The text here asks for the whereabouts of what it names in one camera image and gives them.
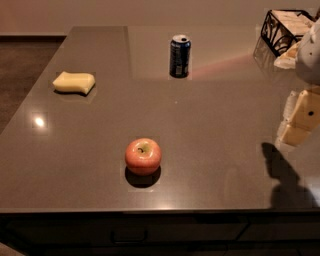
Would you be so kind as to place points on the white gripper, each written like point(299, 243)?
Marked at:
point(309, 59)

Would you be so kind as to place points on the blue pepsi can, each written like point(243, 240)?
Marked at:
point(180, 47)

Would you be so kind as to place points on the red apple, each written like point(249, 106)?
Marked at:
point(143, 156)

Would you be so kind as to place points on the cream packets in basket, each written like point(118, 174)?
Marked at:
point(291, 27)

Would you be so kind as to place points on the yellow sponge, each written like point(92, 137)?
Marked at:
point(74, 82)

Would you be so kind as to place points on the black wire basket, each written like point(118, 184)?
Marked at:
point(269, 27)

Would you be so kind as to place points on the dark drawer handle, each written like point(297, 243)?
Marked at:
point(128, 236)

